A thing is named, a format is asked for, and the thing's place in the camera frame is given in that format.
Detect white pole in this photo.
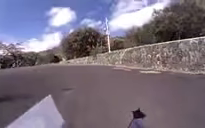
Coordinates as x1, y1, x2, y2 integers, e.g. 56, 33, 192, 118
104, 17, 112, 54

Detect grey asphalt road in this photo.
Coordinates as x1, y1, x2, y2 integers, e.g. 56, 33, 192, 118
0, 63, 205, 128

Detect row of trees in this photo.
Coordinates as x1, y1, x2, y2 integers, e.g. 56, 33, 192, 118
0, 0, 205, 70

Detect pale painted road line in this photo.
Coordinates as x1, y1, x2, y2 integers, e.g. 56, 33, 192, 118
111, 66, 163, 75

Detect robot's own part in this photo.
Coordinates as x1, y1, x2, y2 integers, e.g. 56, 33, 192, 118
127, 107, 147, 128

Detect grey stone wall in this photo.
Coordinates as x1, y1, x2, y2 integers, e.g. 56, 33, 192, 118
59, 35, 205, 74

